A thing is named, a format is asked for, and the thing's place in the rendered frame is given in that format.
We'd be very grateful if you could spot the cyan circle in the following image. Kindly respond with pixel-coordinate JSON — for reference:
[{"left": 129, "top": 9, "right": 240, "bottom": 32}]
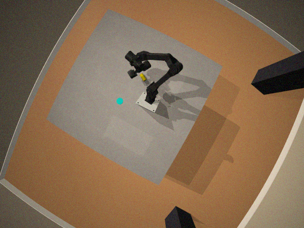
[{"left": 116, "top": 98, "right": 123, "bottom": 104}]

